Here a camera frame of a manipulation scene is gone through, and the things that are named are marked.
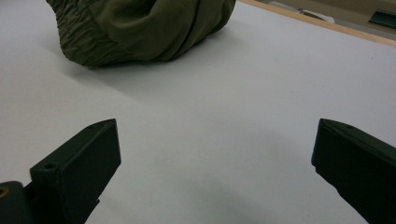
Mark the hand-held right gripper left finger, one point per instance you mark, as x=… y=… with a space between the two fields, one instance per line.
x=76 y=174

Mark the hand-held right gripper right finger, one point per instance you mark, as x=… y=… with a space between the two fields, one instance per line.
x=359 y=169

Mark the olive green pants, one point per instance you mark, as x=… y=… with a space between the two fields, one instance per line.
x=140 y=29

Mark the dark green box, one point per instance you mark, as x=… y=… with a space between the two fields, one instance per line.
x=383 y=18

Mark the white object beyond table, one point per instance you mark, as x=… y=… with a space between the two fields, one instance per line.
x=306 y=11

